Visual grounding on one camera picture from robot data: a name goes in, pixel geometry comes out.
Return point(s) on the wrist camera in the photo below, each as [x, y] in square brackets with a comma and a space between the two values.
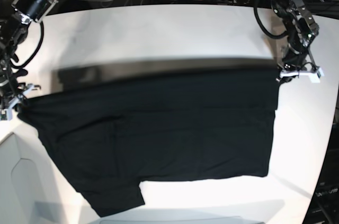
[315, 76]
[6, 114]

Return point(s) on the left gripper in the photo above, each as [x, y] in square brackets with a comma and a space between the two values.
[295, 64]

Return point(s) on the black T-shirt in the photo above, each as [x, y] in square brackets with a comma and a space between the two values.
[173, 127]

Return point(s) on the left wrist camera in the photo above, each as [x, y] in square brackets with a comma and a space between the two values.
[315, 76]

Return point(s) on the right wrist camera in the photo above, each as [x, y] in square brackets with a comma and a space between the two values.
[6, 114]

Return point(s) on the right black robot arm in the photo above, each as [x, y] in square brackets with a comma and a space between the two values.
[14, 31]

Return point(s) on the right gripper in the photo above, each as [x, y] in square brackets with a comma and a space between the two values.
[15, 98]

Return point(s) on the black equipment at right edge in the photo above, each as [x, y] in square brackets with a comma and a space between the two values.
[323, 207]

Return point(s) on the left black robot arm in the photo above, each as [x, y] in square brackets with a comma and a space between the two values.
[301, 30]

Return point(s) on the white plastic bin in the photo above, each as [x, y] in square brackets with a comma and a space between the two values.
[22, 195]

